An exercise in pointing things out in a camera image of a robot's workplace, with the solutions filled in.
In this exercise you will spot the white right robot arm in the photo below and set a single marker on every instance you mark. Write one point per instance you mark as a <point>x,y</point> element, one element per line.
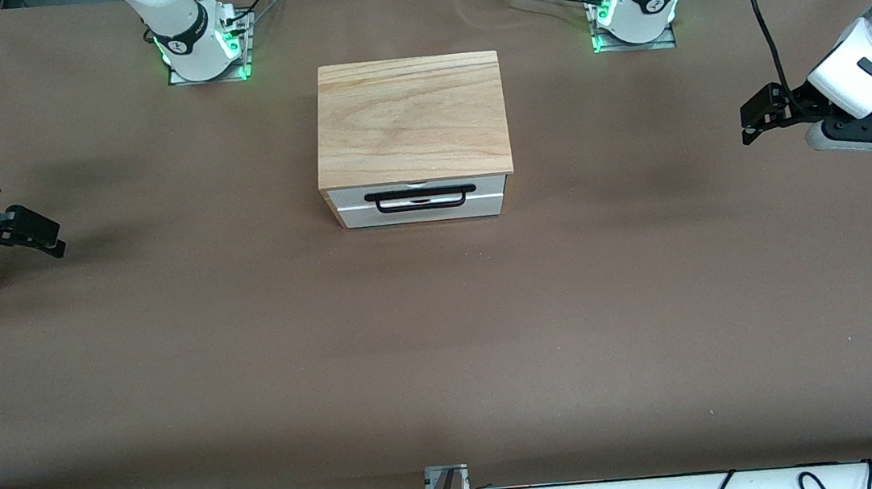
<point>177,20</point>

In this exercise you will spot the white-fronted wooden drawer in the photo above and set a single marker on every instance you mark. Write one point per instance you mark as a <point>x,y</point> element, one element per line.
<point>356,216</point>

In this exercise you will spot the light wooden drawer cabinet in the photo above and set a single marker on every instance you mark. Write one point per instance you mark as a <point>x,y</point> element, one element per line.
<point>410,117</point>

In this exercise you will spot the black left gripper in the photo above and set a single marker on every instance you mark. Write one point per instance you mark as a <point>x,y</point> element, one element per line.
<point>797,108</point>

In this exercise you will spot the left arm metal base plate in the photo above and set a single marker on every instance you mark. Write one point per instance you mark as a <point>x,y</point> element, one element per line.
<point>630,47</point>

